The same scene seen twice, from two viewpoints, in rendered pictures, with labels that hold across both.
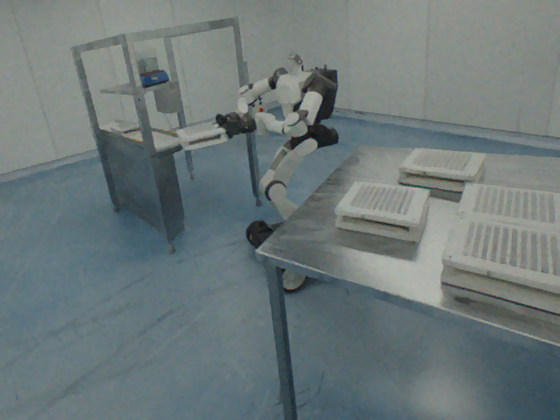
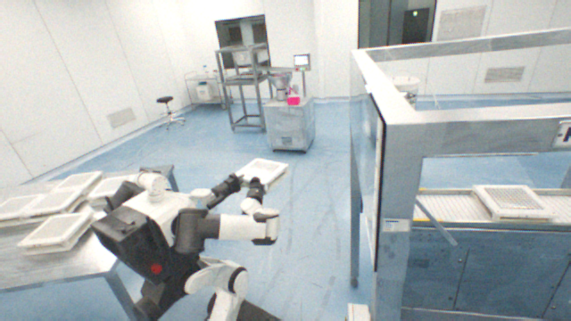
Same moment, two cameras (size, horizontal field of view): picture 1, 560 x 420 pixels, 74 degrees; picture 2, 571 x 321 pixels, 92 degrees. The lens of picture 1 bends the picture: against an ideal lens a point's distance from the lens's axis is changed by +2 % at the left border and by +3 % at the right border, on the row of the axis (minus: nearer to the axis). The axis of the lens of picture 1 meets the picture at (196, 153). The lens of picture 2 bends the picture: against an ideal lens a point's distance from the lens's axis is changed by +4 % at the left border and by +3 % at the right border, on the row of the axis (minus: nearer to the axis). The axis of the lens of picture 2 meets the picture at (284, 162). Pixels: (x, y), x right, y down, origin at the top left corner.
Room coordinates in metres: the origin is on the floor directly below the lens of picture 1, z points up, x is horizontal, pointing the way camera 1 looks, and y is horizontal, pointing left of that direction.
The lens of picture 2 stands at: (3.12, -0.94, 1.82)
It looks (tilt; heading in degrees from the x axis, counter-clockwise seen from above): 28 degrees down; 135
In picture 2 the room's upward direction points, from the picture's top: 7 degrees counter-clockwise
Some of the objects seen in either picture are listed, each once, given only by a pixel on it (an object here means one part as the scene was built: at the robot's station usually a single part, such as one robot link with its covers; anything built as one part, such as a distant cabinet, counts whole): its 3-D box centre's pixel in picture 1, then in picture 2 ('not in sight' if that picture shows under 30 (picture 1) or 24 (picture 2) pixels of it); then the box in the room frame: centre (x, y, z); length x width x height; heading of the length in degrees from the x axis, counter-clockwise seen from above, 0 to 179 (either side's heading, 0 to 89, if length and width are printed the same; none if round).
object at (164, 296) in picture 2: (313, 135); (169, 284); (2.13, -0.75, 0.86); 0.28 x 0.13 x 0.18; 99
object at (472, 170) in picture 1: (441, 162); (57, 228); (1.31, -0.97, 0.93); 0.25 x 0.24 x 0.02; 133
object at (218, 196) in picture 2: (256, 124); (212, 200); (2.00, -0.38, 1.03); 0.11 x 0.11 x 0.11; 1
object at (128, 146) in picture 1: (131, 138); (501, 218); (3.15, 0.56, 0.79); 1.30 x 0.29 x 0.10; 33
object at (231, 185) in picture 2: (237, 127); (227, 186); (1.98, -0.26, 1.04); 0.12 x 0.10 x 0.13; 91
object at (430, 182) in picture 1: (441, 173); (62, 234); (1.31, -0.97, 0.88); 0.24 x 0.24 x 0.02; 43
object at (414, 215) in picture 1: (382, 201); (113, 185); (1.09, -0.60, 0.93); 0.25 x 0.24 x 0.02; 139
